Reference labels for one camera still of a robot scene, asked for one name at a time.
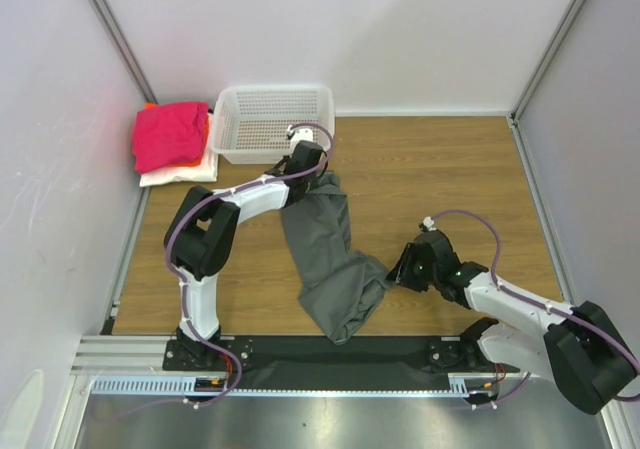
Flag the grey t shirt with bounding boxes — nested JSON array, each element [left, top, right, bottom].
[[280, 172, 392, 345]]

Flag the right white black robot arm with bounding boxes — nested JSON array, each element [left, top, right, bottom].
[[387, 230, 639, 415]]

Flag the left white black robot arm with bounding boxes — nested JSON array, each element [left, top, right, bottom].
[[164, 141, 327, 369]]

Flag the white perforated plastic basket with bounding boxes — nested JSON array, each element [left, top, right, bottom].
[[209, 84, 335, 164]]

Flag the white folded t shirt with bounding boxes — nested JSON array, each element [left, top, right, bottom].
[[139, 135, 218, 188]]

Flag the pink folded t shirt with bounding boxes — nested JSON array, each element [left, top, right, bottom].
[[132, 101, 210, 173]]

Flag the orange folded t shirt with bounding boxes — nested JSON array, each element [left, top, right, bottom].
[[144, 101, 211, 168]]

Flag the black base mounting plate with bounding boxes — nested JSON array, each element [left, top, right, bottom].
[[163, 334, 520, 393]]

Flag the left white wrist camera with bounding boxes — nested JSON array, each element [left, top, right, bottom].
[[286, 125, 314, 146]]

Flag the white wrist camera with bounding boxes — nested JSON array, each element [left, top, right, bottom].
[[419, 216, 437, 232], [286, 125, 314, 146]]

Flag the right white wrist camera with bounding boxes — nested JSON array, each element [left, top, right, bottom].
[[419, 216, 437, 232]]

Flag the white slotted cable duct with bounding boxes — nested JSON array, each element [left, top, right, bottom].
[[92, 372, 501, 399]]

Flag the left aluminium frame post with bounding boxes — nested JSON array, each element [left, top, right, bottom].
[[88, 0, 158, 103]]

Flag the aluminium frame post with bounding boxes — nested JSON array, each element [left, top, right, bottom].
[[510, 0, 588, 123], [88, 0, 158, 103]]

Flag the aluminium front rail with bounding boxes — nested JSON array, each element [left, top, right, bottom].
[[69, 335, 619, 376]]

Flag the right aluminium frame post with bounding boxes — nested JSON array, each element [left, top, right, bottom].
[[510, 0, 588, 123]]

